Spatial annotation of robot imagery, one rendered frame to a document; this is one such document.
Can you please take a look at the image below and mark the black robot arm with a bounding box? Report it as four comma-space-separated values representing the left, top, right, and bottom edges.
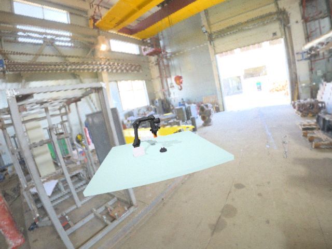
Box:
132, 115, 160, 148

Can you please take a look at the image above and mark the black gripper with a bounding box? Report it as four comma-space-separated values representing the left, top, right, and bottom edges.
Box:
150, 124, 158, 137

